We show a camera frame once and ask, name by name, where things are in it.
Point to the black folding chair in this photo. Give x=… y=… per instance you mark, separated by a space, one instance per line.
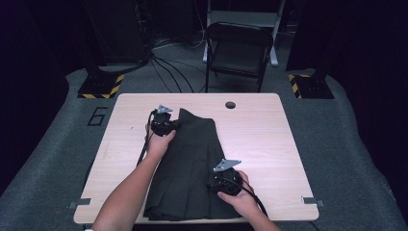
x=239 y=51

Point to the black pleated skirt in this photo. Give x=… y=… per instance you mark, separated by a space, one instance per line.
x=189 y=173

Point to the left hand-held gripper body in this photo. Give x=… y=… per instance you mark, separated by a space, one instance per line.
x=162 y=123

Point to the person's left hand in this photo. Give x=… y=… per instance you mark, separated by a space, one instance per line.
x=157 y=144

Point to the person's right hand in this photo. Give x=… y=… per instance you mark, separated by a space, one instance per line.
x=242 y=200

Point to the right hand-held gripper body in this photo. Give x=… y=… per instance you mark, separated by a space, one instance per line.
x=227 y=183

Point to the grey tape strip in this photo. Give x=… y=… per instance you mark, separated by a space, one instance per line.
x=80 y=203
x=311 y=200

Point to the black striped stand base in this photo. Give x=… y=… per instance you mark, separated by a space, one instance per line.
x=312 y=87
x=99 y=86

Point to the black equipment cabinet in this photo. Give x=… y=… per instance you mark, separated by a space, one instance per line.
x=115 y=32

